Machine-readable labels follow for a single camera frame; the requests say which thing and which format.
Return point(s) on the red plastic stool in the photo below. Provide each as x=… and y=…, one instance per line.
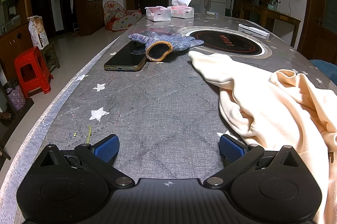
x=31, y=60

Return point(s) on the round built-in induction cooktop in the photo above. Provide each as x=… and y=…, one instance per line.
x=226, y=42

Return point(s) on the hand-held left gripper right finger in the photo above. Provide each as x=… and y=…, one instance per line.
x=231, y=147

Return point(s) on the small wooden stool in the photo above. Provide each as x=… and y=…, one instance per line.
x=51, y=51

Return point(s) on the small blue cloth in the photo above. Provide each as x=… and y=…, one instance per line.
x=212, y=13

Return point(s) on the pale green kettle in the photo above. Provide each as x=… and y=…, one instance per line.
x=272, y=4

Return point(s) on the purple patterned bin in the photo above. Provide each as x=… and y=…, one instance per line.
x=15, y=100

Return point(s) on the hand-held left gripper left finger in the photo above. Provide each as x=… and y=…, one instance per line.
x=106, y=147

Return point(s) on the spotted play tent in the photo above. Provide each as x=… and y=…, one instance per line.
x=123, y=19

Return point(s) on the blue sofa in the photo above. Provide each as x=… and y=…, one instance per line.
x=326, y=67

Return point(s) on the cream fleece garment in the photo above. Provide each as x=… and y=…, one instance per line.
x=276, y=108

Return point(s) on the blue knit work glove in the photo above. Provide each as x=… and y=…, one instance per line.
x=158, y=42

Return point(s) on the white power strip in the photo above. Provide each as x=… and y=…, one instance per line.
x=254, y=30

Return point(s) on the white brown paper bag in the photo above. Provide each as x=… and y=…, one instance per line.
x=38, y=31

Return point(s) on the wooden sideboard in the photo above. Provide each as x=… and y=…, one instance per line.
x=276, y=18

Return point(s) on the black smartphone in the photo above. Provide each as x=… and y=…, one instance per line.
x=123, y=58

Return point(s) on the grey starred table cover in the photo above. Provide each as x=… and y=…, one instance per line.
x=158, y=102

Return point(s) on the white pink tissue box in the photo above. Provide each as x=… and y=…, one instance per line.
x=181, y=11
x=158, y=14

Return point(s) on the wooden glass-front cabinet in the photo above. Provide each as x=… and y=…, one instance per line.
x=15, y=42

